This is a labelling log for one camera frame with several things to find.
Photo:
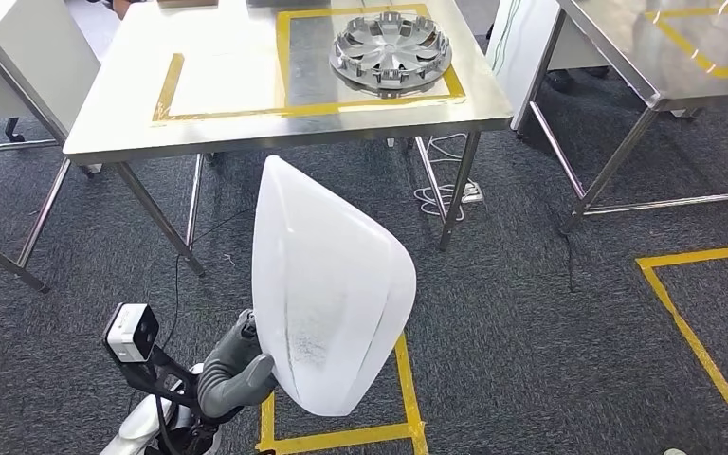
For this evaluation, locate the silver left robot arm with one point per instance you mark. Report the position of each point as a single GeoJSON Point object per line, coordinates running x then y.
{"type": "Point", "coordinates": [135, 427]}

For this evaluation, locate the white curved plastic part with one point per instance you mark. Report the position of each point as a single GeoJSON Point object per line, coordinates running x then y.
{"type": "Point", "coordinates": [332, 282]}

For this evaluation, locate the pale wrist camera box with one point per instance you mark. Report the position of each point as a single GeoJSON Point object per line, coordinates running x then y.
{"type": "Point", "coordinates": [130, 333]}

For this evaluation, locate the stainless steel workbench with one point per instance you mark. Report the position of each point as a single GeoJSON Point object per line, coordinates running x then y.
{"type": "Point", "coordinates": [226, 38]}

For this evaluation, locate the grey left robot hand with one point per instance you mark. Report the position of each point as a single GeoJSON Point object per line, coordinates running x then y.
{"type": "Point", "coordinates": [238, 351]}

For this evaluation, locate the grey wheel hubcap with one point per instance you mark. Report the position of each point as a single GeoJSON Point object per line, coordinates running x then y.
{"type": "Point", "coordinates": [389, 50]}

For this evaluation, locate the white power strip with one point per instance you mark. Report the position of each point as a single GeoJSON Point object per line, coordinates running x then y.
{"type": "Point", "coordinates": [472, 192]}

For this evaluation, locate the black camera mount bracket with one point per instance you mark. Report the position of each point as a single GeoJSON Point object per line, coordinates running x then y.
{"type": "Point", "coordinates": [169, 380]}

